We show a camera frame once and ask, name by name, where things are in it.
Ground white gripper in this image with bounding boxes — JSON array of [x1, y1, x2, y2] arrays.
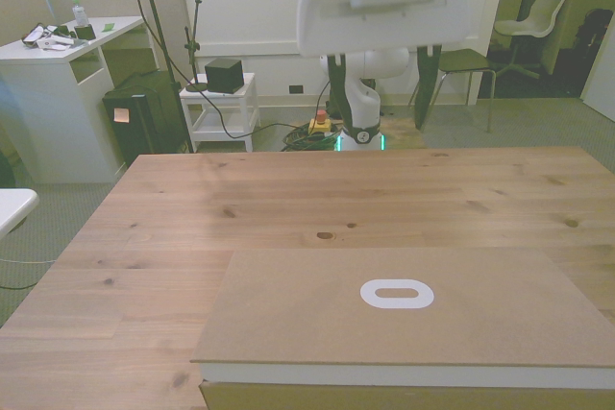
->
[[294, 0, 478, 133]]

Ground brown cardboard box with lid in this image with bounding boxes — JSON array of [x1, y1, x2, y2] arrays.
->
[[189, 248, 615, 410]]

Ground black cube box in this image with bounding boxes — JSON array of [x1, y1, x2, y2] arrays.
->
[[204, 58, 243, 95]]

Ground red yellow emergency stop button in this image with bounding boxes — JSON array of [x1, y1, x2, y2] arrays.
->
[[307, 110, 333, 135]]

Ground dark seat metal leg chair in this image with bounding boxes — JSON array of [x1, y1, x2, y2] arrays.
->
[[406, 48, 499, 134]]

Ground white side table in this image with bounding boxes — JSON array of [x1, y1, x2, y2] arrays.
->
[[178, 72, 262, 154]]

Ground white plastic swivel chair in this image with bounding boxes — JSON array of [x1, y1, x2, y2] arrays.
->
[[493, 0, 570, 81]]

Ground black microphone stand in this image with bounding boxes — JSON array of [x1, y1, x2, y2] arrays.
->
[[184, 0, 211, 94]]

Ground black bag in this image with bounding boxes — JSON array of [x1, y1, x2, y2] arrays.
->
[[573, 7, 615, 95]]

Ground black tripod stand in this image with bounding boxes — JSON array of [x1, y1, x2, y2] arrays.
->
[[131, 0, 197, 155]]

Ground black computer tower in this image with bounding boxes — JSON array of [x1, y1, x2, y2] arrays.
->
[[101, 71, 192, 170]]

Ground clear plastic bottle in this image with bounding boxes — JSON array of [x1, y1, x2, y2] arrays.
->
[[71, 0, 92, 28]]

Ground white handheld device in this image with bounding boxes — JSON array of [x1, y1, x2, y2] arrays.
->
[[37, 35, 74, 52]]

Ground white desk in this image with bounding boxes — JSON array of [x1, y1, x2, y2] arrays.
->
[[0, 15, 160, 185]]

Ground white rounded table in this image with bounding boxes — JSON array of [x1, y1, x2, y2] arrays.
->
[[0, 188, 40, 241]]

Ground coiled green black cables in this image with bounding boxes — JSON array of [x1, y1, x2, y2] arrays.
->
[[280, 123, 343, 153]]

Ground long black floor cable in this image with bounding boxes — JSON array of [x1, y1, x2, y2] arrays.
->
[[116, 0, 294, 140]]

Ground headset with cables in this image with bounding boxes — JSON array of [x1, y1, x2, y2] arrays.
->
[[20, 22, 60, 48]]

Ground thin white floor cable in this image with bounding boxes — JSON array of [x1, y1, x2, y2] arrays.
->
[[0, 254, 60, 292]]

